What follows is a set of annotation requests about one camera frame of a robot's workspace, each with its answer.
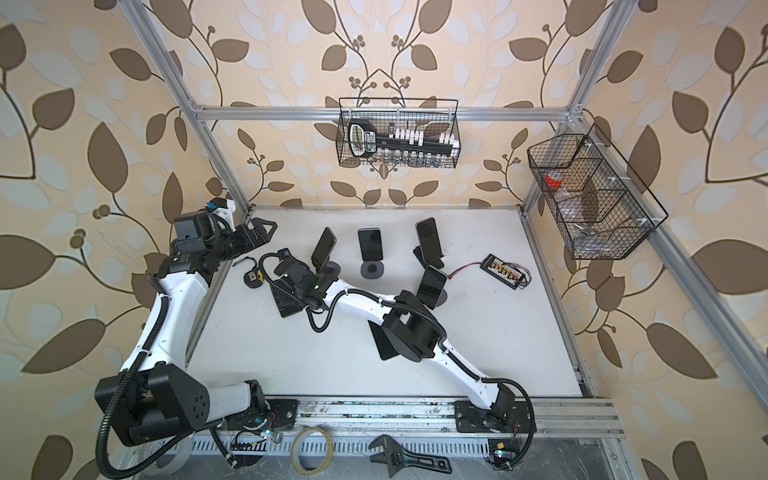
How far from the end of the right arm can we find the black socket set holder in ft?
1.34

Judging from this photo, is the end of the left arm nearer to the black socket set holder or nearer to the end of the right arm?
the end of the right arm

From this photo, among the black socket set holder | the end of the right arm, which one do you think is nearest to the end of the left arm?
the end of the right arm

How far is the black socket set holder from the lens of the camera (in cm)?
83

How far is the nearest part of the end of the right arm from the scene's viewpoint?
695 millimetres
